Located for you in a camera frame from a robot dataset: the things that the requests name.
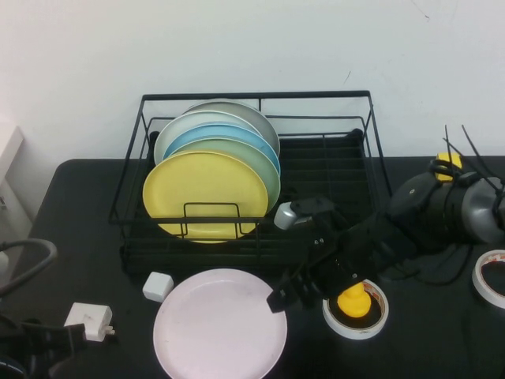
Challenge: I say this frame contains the green round plate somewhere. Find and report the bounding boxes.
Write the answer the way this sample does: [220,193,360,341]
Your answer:
[171,137,282,210]

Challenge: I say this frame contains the white tape roll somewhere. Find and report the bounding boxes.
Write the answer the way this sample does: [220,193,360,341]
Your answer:
[472,249,505,310]
[321,278,390,340]

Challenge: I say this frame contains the yellow round plate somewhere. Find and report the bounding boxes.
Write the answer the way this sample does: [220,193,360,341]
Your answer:
[142,151,271,244]

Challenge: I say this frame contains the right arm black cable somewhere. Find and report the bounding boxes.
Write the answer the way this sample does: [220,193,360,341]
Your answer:
[394,241,475,287]

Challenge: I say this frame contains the white power adapter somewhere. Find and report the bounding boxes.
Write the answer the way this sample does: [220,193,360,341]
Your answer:
[63,302,118,343]

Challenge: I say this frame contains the white cabinet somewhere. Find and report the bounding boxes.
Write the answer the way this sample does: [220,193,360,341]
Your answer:
[0,126,36,277]

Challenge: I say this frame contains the grey round plate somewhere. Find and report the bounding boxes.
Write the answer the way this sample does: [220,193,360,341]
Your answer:
[187,99,281,158]

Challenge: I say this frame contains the black zip tie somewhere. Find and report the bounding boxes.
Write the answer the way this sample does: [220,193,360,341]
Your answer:
[443,125,461,171]
[461,125,505,198]

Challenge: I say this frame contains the blue round plate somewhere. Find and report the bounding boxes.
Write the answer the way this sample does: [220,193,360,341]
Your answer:
[163,124,282,174]

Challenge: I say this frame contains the small white cube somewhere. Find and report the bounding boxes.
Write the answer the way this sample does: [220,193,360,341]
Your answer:
[141,271,174,303]

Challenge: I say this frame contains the pale white round plate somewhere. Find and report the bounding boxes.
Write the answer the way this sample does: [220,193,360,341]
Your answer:
[153,111,257,166]

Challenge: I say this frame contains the yellow rubber duck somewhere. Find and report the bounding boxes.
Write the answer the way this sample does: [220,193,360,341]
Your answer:
[336,282,372,318]

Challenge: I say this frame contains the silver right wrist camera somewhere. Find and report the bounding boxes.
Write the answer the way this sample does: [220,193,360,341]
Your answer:
[274,196,341,232]

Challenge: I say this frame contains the black wire dish rack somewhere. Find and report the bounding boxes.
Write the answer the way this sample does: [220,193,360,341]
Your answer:
[108,91,395,276]

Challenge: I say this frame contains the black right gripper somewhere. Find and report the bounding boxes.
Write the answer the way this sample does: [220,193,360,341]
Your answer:
[266,212,419,316]

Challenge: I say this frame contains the pink round plate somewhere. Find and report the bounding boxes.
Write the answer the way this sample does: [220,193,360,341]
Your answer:
[152,268,288,379]

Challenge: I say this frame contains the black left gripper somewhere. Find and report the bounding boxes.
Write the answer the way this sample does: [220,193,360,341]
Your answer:
[17,321,88,379]

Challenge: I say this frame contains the yellow cube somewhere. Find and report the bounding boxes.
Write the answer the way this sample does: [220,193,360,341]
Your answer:
[433,152,463,182]

